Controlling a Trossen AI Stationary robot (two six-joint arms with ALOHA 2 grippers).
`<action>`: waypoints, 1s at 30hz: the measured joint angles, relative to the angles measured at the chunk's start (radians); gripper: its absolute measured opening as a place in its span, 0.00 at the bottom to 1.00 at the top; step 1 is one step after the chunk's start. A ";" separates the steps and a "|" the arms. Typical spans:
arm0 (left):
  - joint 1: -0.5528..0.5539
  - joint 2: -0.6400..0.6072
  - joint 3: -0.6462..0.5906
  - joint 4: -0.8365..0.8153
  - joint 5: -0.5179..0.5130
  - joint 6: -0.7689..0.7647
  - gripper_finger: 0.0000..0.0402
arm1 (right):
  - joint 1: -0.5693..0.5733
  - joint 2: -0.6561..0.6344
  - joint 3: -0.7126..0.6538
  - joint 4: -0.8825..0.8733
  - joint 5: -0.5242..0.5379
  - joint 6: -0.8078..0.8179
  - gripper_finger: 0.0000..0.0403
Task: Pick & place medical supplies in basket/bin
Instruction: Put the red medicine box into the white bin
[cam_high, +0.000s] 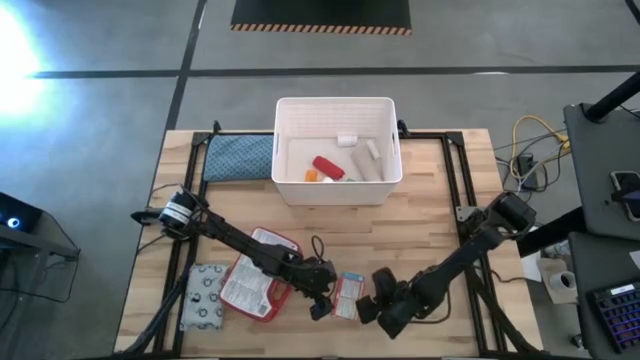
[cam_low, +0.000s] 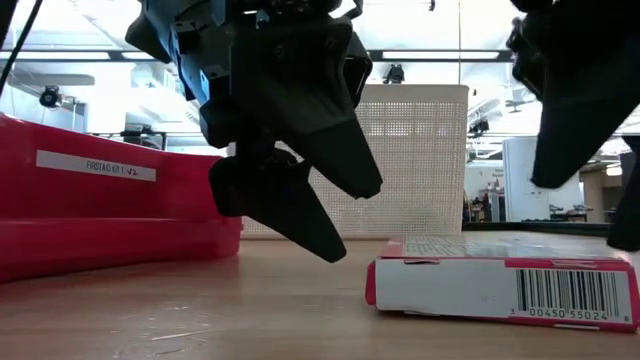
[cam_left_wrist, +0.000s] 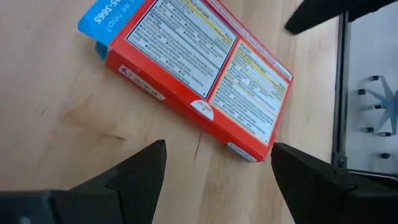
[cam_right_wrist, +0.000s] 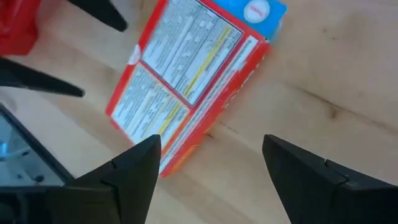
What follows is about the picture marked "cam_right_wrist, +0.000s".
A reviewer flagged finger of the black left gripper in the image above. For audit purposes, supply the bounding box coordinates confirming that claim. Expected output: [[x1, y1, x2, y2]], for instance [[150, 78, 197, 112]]
[[67, 0, 129, 33], [0, 57, 86, 98]]

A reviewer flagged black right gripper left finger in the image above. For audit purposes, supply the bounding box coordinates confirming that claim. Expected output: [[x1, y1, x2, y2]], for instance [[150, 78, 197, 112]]
[[0, 134, 162, 224]]

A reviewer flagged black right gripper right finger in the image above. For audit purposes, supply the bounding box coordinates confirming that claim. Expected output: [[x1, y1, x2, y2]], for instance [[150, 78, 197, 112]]
[[262, 134, 398, 224]]

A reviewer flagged red first aid case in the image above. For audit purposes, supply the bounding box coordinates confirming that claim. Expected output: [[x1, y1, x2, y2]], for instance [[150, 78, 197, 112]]
[[0, 0, 43, 57]]

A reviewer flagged red medicine box with label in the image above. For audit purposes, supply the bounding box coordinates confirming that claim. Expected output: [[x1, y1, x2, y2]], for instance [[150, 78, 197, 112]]
[[105, 0, 271, 179]]

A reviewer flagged blue box with white circle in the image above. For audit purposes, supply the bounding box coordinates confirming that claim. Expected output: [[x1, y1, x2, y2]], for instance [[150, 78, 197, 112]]
[[213, 0, 289, 44]]

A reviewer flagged black aluminium frame rail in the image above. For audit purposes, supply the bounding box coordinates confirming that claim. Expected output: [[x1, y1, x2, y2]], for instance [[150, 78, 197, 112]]
[[0, 104, 75, 188]]

